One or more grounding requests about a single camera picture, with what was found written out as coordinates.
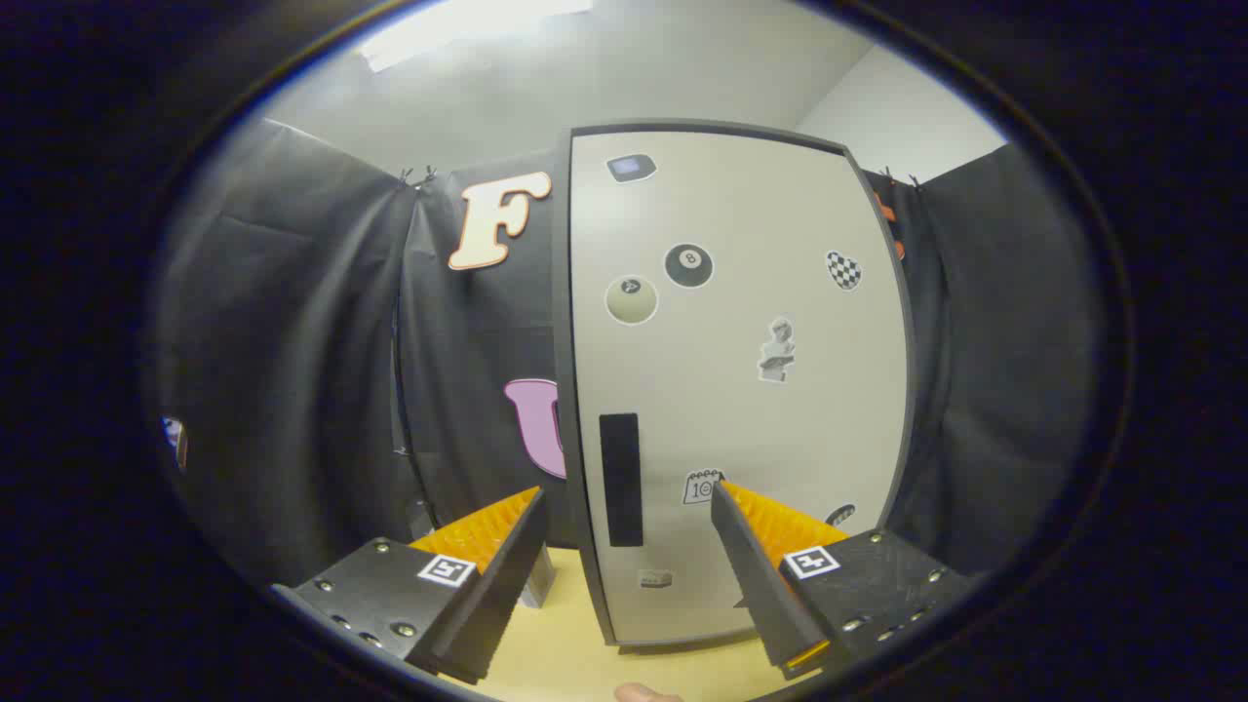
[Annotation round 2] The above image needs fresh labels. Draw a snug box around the black backdrop cloth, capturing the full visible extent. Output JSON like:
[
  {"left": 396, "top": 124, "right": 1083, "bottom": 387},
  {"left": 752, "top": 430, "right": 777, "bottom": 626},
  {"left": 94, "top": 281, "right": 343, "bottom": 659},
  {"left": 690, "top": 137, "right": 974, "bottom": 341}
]
[{"left": 146, "top": 117, "right": 1108, "bottom": 586}]

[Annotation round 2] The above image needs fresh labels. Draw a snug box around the white cabinet door black handle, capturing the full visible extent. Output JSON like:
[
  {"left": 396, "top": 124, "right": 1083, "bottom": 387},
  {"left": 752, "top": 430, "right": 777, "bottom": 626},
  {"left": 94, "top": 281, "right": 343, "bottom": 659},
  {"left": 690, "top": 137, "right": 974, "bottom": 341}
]
[{"left": 568, "top": 130, "right": 910, "bottom": 646}]

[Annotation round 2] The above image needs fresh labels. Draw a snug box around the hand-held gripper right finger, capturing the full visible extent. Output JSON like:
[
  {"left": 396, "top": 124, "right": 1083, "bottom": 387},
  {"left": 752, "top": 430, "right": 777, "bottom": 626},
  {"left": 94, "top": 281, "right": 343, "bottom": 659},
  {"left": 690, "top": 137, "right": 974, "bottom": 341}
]
[{"left": 710, "top": 480, "right": 976, "bottom": 681}]

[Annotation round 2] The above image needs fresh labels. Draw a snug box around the grey cabinet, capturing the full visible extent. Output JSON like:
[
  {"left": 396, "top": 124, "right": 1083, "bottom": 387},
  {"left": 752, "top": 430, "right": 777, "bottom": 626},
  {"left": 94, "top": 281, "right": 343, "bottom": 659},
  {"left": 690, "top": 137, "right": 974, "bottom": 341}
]
[{"left": 551, "top": 119, "right": 917, "bottom": 649}]

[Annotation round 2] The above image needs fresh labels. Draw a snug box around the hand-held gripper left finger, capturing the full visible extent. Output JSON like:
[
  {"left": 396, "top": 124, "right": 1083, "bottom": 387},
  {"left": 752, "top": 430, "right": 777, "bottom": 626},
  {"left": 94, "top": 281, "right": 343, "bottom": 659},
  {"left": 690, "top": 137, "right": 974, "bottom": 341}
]
[{"left": 271, "top": 486, "right": 549, "bottom": 685}]

